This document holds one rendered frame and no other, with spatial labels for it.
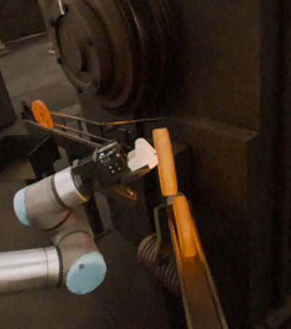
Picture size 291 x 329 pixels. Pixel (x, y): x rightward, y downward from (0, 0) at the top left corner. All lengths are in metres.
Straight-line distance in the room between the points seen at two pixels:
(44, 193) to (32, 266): 0.16
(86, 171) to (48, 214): 0.14
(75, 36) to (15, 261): 0.63
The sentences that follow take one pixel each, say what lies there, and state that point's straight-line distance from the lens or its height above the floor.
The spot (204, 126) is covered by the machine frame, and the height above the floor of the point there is 0.87.
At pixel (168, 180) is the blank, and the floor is 0.90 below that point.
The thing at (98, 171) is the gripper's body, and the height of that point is 0.92.
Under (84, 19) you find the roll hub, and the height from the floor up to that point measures 1.20.
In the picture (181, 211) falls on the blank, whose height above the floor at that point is 0.78.
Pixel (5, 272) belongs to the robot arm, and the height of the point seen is 0.84.
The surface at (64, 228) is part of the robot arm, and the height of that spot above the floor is 0.79.
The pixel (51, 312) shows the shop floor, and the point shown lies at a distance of 1.78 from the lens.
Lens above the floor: 1.30
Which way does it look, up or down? 30 degrees down
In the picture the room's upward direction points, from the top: 11 degrees counter-clockwise
